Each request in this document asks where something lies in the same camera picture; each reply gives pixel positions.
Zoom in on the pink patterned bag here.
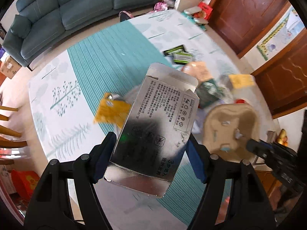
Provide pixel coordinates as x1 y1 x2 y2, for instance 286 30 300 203
153 1 168 12

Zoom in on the cardboard box on floor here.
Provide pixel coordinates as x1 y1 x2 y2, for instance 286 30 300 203
1 56 22 79

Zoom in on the yellow paper box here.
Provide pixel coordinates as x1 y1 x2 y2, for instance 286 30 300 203
229 74 255 89

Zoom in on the brown paper cup carrier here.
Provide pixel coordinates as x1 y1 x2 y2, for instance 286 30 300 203
202 103 260 163

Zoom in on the wooden chair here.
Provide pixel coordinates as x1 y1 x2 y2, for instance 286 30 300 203
1 106 29 166

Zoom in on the silver cardboard box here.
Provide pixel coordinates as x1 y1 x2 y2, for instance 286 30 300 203
104 63 199 198

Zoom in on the teal stepper machine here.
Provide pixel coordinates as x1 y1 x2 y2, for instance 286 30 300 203
183 6 208 31

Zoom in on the brown wooden door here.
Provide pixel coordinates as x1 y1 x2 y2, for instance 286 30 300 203
209 0 290 58

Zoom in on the tan green milk carton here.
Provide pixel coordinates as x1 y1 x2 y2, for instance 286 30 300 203
181 61 224 108

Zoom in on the teal fabric sofa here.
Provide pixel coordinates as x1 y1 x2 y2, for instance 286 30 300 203
2 0 158 67

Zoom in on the black green snack packet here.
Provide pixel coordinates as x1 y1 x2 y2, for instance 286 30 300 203
163 45 186 57

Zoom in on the red gift bag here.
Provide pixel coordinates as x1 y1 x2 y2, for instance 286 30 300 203
198 2 213 21

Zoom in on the yellow snack wrapper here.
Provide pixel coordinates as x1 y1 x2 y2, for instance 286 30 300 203
94 92 132 129

